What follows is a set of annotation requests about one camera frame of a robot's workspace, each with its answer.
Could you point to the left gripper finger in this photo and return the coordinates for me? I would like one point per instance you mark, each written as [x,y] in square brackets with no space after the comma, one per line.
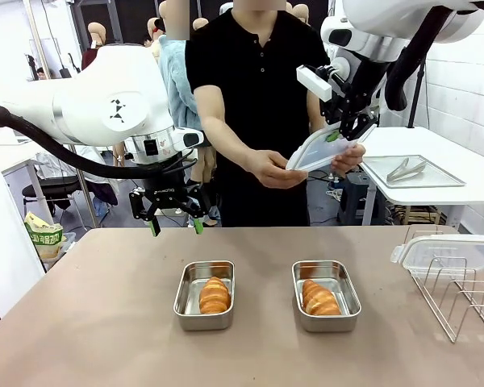
[145,207]
[197,205]

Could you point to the person's black shirt torso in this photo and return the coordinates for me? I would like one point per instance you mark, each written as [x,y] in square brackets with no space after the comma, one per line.
[262,101]

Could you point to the golden croissant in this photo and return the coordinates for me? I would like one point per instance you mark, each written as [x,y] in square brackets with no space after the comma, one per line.
[320,300]
[214,296]

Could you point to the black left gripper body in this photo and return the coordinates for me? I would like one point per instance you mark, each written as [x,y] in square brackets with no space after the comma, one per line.
[165,187]

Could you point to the black tripod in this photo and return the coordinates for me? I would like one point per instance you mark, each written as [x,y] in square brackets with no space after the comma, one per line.
[417,96]

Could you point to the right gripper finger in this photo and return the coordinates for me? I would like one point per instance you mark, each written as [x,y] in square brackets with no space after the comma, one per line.
[359,127]
[332,135]

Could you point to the seated person in white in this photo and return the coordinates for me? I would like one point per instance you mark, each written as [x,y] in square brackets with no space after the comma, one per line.
[43,73]

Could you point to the clear plastic container lid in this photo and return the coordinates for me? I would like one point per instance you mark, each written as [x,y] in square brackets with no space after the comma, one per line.
[318,153]
[460,250]

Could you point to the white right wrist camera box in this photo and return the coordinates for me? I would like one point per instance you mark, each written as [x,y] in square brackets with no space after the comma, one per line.
[314,82]

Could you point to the person's left forearm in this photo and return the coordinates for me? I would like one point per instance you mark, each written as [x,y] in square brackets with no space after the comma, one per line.
[315,113]

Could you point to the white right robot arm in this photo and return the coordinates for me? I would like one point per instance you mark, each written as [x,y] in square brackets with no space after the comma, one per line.
[387,20]

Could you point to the person's left hand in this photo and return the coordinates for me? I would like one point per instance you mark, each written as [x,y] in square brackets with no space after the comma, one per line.
[353,159]

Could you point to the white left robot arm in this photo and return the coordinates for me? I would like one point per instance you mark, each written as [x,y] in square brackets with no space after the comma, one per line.
[105,101]

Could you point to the mannequin in cream jacket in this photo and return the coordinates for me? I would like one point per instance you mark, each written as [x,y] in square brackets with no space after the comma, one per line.
[155,36]

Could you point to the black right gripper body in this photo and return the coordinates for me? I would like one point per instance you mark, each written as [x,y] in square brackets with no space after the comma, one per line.
[355,98]

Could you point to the person's right forearm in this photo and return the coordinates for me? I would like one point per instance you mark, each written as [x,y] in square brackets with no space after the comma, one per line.
[224,137]

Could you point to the black office chair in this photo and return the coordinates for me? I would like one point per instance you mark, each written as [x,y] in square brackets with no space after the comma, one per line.
[52,189]

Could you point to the person's right hand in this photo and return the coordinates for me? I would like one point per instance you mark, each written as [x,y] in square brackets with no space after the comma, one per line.
[270,169]

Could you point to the silver light stand pole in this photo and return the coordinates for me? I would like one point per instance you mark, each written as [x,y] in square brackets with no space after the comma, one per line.
[36,36]

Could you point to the mannequin in dark red hoodie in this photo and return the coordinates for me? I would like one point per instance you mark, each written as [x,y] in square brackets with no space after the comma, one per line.
[96,38]

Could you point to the perforated metal baking tray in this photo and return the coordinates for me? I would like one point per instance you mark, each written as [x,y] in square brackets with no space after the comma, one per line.
[443,179]

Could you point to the green snack bag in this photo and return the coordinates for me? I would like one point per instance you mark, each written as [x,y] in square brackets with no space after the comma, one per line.
[44,238]

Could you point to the mannequin in light blue fleece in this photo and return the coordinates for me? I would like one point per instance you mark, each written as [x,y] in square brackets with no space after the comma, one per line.
[177,80]

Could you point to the rectangular steel container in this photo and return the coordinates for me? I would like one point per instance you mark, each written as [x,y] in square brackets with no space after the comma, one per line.
[185,318]
[339,322]

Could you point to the metal serving tongs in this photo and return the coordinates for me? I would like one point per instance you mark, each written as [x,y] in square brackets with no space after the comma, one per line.
[405,171]

